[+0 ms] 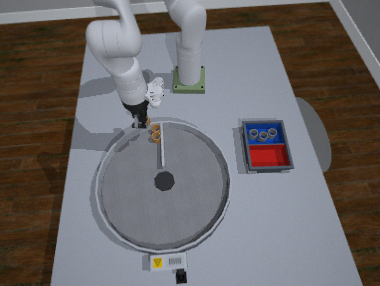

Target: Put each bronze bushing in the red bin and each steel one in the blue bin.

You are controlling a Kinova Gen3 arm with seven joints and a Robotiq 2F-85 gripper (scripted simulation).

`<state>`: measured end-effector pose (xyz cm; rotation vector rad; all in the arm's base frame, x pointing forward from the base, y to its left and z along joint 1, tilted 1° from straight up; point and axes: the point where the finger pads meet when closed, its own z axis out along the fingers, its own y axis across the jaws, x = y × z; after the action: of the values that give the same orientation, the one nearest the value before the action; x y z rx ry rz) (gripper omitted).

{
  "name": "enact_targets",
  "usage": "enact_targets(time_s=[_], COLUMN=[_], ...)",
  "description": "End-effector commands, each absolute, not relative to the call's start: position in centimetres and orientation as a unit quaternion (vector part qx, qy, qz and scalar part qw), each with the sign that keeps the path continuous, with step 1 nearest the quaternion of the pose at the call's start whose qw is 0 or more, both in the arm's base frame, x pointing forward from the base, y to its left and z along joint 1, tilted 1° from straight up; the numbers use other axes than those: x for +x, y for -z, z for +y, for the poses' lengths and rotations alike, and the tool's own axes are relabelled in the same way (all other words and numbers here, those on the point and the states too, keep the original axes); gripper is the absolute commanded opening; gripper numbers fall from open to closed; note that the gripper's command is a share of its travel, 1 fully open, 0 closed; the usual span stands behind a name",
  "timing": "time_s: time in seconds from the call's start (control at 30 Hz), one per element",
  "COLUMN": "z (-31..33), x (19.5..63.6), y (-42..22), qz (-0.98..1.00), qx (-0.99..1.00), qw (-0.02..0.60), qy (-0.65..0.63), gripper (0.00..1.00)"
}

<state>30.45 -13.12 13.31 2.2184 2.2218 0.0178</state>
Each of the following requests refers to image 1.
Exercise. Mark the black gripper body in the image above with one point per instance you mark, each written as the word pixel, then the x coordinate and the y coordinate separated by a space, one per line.
pixel 136 109

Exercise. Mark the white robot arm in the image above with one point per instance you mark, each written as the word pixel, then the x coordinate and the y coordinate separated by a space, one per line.
pixel 116 43

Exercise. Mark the grey metal bushing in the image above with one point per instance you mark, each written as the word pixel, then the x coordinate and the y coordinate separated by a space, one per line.
pixel 262 134
pixel 251 136
pixel 272 131

